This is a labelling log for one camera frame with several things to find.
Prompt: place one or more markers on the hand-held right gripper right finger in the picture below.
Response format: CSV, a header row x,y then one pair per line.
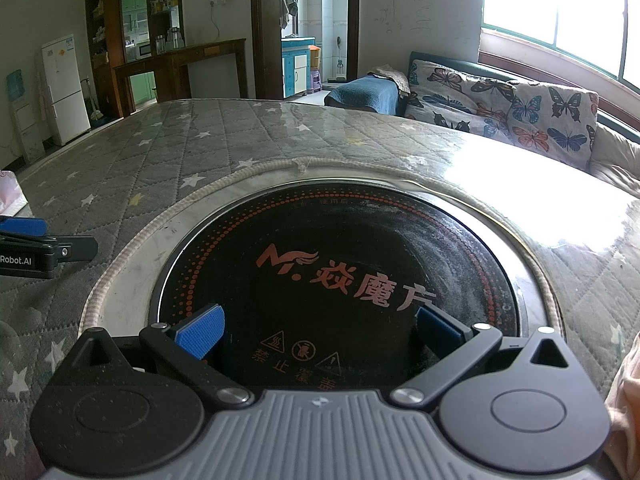
x,y
435,327

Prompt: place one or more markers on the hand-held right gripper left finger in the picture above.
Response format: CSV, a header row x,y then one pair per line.
x,y
200,330

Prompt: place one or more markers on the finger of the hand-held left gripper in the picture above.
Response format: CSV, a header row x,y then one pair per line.
x,y
75,249
25,225

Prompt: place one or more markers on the beige garment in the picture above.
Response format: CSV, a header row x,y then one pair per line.
x,y
625,410

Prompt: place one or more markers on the pink tissue packet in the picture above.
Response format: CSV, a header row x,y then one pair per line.
x,y
10,195

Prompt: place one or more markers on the white water dispenser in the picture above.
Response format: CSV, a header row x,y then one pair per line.
x,y
27,130

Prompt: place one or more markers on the round black induction cooktop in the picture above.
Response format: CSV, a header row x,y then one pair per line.
x,y
340,280

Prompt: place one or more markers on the blue water jug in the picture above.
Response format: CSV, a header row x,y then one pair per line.
x,y
15,86

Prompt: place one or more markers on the white refrigerator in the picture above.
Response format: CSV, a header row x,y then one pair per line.
x,y
62,90

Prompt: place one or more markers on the dark wooden shelf cabinet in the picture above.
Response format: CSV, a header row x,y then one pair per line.
x,y
110,35

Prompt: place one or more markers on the microwave oven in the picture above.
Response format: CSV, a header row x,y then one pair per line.
x,y
144,49

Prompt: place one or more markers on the dark wooden counter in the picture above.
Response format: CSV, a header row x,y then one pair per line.
x,y
175,60

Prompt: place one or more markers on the butterfly print sofa cover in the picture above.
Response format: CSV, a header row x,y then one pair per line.
x,y
500,105

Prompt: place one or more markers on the blue covered ottoman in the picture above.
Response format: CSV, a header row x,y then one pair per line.
x,y
360,97

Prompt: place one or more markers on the beige quilt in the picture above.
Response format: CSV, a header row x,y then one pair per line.
x,y
617,160

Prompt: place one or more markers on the beige cloth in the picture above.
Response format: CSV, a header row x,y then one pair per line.
x,y
392,77

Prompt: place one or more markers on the teal sofa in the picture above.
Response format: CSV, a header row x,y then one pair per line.
x,y
480,69

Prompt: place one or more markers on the purple plastic stool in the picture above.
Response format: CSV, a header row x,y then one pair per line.
x,y
316,81

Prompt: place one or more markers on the blue bathroom cabinet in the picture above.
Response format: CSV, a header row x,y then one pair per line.
x,y
297,67

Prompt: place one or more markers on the hanging grey towel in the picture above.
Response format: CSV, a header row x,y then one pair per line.
x,y
290,7

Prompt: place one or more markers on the green framed window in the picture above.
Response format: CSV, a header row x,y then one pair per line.
x,y
550,5

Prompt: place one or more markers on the dark wooden door frame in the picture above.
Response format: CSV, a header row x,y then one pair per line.
x,y
262,30

